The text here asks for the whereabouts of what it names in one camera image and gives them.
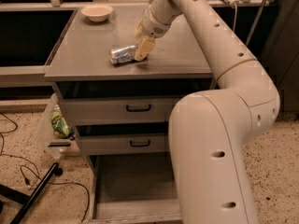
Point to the black metal stand leg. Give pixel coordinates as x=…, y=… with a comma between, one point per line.
x=26, y=201

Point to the bottom grey drawer open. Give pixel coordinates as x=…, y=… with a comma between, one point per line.
x=134, y=189

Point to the white bowl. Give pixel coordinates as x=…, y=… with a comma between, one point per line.
x=97, y=13

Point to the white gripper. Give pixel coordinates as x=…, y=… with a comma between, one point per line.
x=151, y=26

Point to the clear plastic storage bin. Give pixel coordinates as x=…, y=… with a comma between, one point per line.
x=54, y=146

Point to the grey drawer cabinet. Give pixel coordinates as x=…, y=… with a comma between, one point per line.
x=80, y=68

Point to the grey metal diagonal rod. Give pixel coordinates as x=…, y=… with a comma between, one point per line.
x=255, y=22

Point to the top grey drawer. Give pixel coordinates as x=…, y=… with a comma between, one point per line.
x=78, y=112

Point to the green snack bag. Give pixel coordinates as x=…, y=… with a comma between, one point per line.
x=60, y=128

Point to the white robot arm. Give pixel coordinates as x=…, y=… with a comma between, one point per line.
x=208, y=128

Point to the middle grey drawer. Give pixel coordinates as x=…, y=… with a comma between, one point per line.
x=122, y=144

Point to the silver blue redbull can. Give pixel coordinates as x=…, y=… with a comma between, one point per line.
x=122, y=54

